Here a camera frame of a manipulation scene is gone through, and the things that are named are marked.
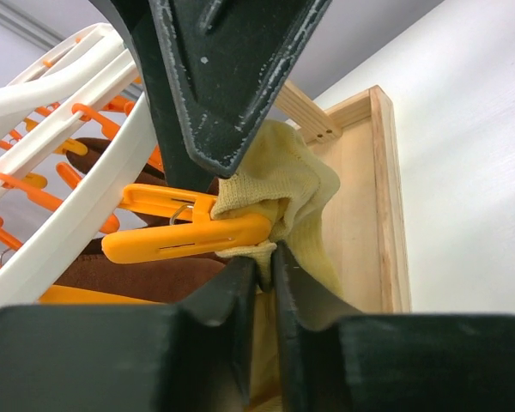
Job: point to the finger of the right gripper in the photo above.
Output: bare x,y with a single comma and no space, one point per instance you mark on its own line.
226,62
134,22

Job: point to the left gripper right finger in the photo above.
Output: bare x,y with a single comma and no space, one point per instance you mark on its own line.
390,360

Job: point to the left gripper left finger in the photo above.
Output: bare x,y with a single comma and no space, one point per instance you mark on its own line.
194,355

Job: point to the orange clothes peg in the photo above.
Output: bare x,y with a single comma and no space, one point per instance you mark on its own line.
190,230

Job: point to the yellow sock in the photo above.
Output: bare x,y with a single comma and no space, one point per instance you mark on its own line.
283,180

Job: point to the wooden hanging rack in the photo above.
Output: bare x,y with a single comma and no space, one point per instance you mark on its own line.
363,225

